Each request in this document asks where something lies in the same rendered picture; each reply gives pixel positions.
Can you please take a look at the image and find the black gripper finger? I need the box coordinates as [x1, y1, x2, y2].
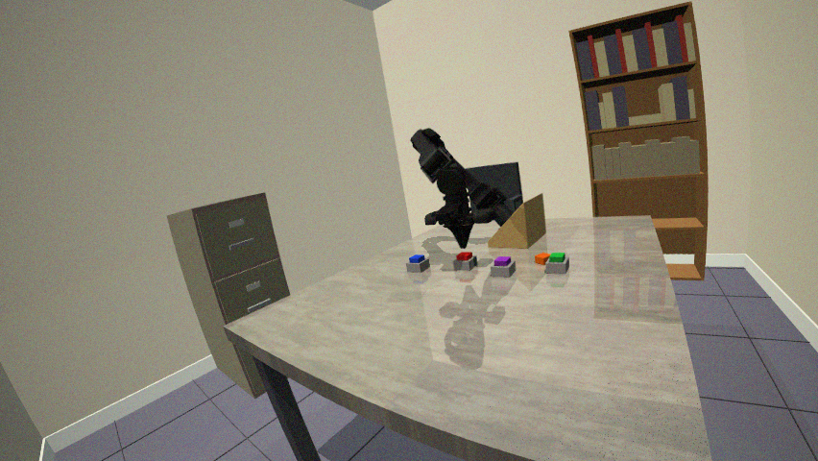
[459, 222, 475, 249]
[444, 221, 463, 249]

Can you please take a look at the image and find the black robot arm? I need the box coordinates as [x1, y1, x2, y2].
[410, 128, 514, 227]

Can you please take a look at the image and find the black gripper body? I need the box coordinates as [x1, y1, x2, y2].
[424, 189, 496, 225]

